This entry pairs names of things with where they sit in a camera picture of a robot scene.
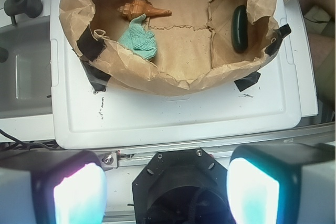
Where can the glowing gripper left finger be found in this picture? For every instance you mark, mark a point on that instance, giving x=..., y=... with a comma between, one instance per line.
x=52, y=187

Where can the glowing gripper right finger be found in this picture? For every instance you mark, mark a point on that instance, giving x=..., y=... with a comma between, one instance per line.
x=282, y=183

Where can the dark green plastic pickle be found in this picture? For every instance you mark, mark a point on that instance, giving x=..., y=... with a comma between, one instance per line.
x=239, y=31

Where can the black tape piece right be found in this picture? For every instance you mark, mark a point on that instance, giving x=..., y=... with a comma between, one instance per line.
x=247, y=81

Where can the black tape piece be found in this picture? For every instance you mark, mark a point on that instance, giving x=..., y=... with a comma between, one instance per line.
x=91, y=49
x=247, y=81

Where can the white sink basin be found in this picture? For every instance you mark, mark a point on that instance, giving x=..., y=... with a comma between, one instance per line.
x=26, y=69

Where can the black tape piece left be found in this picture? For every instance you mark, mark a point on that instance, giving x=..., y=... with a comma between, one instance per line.
x=91, y=49

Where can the teal knitted cloth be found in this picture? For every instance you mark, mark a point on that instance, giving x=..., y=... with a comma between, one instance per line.
x=140, y=41

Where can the grey faucet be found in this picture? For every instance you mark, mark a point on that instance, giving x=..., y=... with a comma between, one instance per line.
x=31, y=8

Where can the brown paper bag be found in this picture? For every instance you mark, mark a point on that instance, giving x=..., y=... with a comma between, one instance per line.
x=195, y=50

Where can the orange conch seashell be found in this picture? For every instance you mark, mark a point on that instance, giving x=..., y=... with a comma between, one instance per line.
x=138, y=8

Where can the aluminium frame rail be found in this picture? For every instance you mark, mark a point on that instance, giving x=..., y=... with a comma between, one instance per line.
x=222, y=147

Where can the black octagonal mount plate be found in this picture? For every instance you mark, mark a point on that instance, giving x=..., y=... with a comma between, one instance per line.
x=187, y=186

